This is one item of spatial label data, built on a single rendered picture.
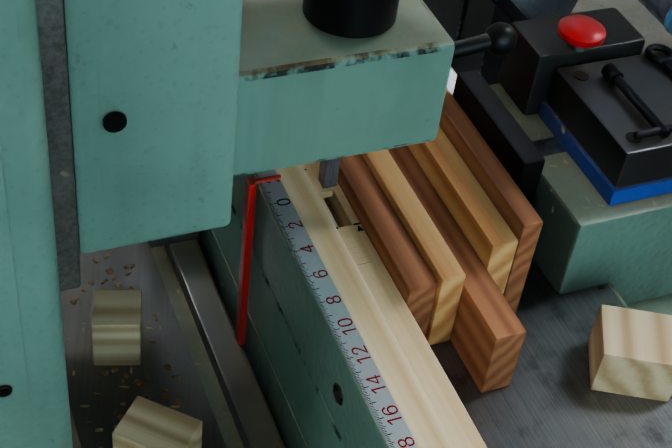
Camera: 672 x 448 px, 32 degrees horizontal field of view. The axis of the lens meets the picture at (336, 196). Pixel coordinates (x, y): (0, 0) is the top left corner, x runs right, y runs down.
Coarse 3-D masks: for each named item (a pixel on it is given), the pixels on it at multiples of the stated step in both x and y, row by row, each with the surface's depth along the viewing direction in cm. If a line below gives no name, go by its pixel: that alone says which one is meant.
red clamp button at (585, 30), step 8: (568, 16) 74; (576, 16) 74; (584, 16) 74; (560, 24) 74; (568, 24) 74; (576, 24) 74; (584, 24) 74; (592, 24) 74; (600, 24) 74; (560, 32) 74; (568, 32) 73; (576, 32) 73; (584, 32) 73; (592, 32) 73; (600, 32) 73; (568, 40) 73; (576, 40) 73; (584, 40) 73; (592, 40) 73; (600, 40) 73
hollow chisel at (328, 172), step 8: (328, 160) 70; (336, 160) 70; (320, 168) 71; (328, 168) 71; (336, 168) 71; (320, 176) 72; (328, 176) 71; (336, 176) 71; (328, 184) 72; (336, 184) 72
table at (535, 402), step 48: (240, 240) 76; (528, 288) 74; (288, 336) 70; (528, 336) 71; (576, 336) 71; (288, 384) 72; (528, 384) 68; (576, 384) 68; (336, 432) 65; (480, 432) 65; (528, 432) 66; (576, 432) 66; (624, 432) 66
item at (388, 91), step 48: (288, 0) 65; (240, 48) 61; (288, 48) 62; (336, 48) 62; (384, 48) 62; (432, 48) 63; (240, 96) 60; (288, 96) 61; (336, 96) 63; (384, 96) 64; (432, 96) 65; (240, 144) 62; (288, 144) 64; (336, 144) 65; (384, 144) 67
